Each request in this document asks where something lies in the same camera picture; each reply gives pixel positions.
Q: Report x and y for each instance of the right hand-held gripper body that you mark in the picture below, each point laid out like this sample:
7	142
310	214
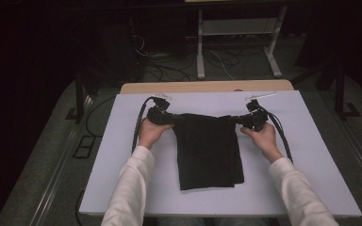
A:
256	119

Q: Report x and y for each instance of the black pants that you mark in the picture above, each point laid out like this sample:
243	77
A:
207	150

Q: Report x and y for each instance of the black metal stand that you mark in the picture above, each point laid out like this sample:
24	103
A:
79	100
340	94

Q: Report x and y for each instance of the person's right hand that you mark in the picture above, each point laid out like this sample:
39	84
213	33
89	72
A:
265	141

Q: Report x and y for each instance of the person's left hand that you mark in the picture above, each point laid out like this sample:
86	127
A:
149	133

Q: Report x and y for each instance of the white metal stand frame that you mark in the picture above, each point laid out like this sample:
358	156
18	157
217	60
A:
200	47

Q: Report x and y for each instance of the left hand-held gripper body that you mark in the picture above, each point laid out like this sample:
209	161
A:
160	114

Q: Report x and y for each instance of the white board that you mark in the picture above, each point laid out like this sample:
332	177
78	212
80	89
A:
125	175

